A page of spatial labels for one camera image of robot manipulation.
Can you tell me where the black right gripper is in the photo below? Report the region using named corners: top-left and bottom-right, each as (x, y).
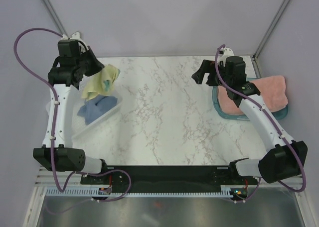
top-left (192, 59), bottom-right (232, 89)

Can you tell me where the yellow towel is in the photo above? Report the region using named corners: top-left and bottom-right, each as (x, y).
top-left (81, 64), bottom-right (120, 101)

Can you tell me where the pink towel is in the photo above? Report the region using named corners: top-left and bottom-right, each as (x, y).
top-left (217, 75), bottom-right (288, 115)

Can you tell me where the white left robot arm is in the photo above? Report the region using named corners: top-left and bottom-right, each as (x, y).
top-left (33, 38), bottom-right (109, 184)

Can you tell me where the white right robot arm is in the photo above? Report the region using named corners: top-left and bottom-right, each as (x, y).
top-left (191, 56), bottom-right (308, 184)

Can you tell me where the blue towel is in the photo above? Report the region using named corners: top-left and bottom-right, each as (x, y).
top-left (77, 95), bottom-right (118, 125)

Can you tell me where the teal translucent plastic tub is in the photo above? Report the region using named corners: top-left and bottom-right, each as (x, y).
top-left (212, 75), bottom-right (288, 120)

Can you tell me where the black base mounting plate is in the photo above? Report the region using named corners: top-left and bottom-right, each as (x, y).
top-left (80, 165), bottom-right (257, 191)

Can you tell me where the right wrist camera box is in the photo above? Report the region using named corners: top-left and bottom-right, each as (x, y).
top-left (218, 47), bottom-right (234, 62)

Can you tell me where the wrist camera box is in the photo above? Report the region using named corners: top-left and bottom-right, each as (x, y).
top-left (61, 31), bottom-right (81, 40)
top-left (218, 47), bottom-right (234, 62)

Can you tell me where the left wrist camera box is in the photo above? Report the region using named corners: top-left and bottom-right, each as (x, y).
top-left (61, 31), bottom-right (81, 40)

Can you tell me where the left aluminium frame post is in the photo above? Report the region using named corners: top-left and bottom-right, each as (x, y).
top-left (41, 0), bottom-right (68, 35)

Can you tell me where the aluminium frame post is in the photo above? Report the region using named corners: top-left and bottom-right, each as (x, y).
top-left (41, 0), bottom-right (68, 35)
top-left (251, 0), bottom-right (299, 61)

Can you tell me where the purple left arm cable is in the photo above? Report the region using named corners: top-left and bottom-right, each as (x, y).
top-left (13, 27), bottom-right (133, 215)

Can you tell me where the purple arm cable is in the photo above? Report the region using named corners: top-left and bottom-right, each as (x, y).
top-left (13, 27), bottom-right (133, 215)
top-left (214, 44), bottom-right (307, 204)

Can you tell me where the right aluminium frame post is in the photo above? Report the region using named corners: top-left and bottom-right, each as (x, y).
top-left (251, 0), bottom-right (299, 61)

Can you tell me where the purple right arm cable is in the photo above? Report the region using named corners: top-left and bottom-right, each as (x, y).
top-left (214, 44), bottom-right (307, 204)

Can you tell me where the aluminium table edge rail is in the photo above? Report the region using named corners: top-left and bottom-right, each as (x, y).
top-left (35, 167), bottom-right (302, 189)

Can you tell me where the white slotted cable duct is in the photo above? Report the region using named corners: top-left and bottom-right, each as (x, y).
top-left (45, 186), bottom-right (236, 198)

